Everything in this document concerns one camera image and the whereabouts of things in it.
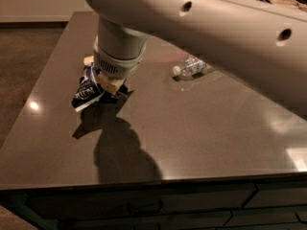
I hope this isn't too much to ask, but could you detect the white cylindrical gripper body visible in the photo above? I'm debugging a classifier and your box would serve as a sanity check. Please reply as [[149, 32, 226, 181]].
[[92, 35, 144, 81]]

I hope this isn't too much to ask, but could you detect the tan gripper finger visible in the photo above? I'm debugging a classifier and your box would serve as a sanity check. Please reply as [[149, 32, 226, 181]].
[[97, 73, 125, 95]]

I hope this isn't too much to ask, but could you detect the clear plastic water bottle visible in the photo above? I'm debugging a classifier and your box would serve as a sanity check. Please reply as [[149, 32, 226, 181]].
[[173, 56, 205, 78]]

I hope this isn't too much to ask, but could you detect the dark cabinet drawer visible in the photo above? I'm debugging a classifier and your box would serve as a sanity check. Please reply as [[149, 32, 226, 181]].
[[27, 183, 255, 219]]

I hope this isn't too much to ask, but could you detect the yellow sponge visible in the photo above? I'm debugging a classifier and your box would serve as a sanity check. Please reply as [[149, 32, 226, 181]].
[[83, 56, 94, 65]]

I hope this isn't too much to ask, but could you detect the black drawer handle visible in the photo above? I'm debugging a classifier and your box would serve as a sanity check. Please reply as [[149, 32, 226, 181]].
[[127, 199, 163, 216]]

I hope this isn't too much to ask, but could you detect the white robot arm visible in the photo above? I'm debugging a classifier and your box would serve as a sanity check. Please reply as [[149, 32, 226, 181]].
[[85, 0, 307, 116]]

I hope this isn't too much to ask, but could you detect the blue chip bag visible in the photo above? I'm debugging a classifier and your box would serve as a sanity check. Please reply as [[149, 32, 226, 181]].
[[71, 62, 129, 112]]

